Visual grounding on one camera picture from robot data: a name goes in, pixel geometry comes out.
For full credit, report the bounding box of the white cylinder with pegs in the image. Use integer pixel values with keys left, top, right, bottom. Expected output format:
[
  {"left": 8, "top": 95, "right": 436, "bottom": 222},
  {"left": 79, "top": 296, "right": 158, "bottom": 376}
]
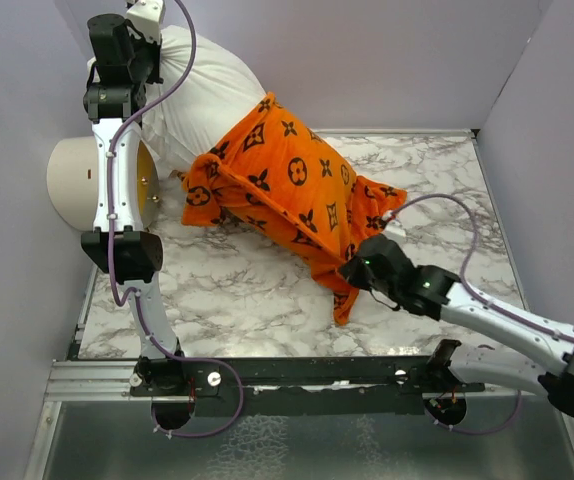
[{"left": 46, "top": 136, "right": 160, "bottom": 231}]

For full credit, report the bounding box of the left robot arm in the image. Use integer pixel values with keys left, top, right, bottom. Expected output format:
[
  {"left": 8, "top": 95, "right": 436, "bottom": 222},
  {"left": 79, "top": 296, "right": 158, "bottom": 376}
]
[{"left": 81, "top": 1, "right": 188, "bottom": 397}]

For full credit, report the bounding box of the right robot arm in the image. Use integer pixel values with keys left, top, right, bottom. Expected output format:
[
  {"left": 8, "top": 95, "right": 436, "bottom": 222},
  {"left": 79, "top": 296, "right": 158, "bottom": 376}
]
[{"left": 339, "top": 235, "right": 574, "bottom": 418}]

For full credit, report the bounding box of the white pillow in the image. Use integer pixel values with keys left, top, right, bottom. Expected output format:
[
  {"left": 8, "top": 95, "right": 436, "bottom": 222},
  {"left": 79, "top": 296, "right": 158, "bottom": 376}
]
[{"left": 86, "top": 24, "right": 268, "bottom": 177}]

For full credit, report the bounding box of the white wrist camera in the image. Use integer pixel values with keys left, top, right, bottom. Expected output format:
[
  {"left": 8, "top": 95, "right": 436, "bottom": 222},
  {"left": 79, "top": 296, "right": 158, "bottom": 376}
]
[
  {"left": 126, "top": 0, "right": 166, "bottom": 44},
  {"left": 381, "top": 210, "right": 407, "bottom": 243}
]

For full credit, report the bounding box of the orange patterned pillowcase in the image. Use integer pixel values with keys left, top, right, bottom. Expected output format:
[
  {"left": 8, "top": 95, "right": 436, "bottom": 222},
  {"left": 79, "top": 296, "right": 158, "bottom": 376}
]
[{"left": 182, "top": 93, "right": 407, "bottom": 325}]

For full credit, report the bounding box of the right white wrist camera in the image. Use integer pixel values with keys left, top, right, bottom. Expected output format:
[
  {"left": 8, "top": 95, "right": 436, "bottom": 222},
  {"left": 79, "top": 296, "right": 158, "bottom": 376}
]
[{"left": 381, "top": 210, "right": 407, "bottom": 243}]

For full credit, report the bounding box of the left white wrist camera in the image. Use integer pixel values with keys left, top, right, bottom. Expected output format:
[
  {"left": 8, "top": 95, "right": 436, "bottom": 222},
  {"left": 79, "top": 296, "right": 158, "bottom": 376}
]
[{"left": 126, "top": 0, "right": 166, "bottom": 44}]

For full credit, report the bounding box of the aluminium rail frame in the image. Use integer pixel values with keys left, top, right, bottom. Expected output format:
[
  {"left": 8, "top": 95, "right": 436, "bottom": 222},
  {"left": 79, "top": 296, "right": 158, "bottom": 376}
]
[{"left": 47, "top": 360, "right": 515, "bottom": 401}]

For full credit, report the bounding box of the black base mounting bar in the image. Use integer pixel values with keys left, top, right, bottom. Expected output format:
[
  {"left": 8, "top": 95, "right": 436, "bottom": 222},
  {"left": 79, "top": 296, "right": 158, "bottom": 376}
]
[{"left": 130, "top": 340, "right": 484, "bottom": 418}]

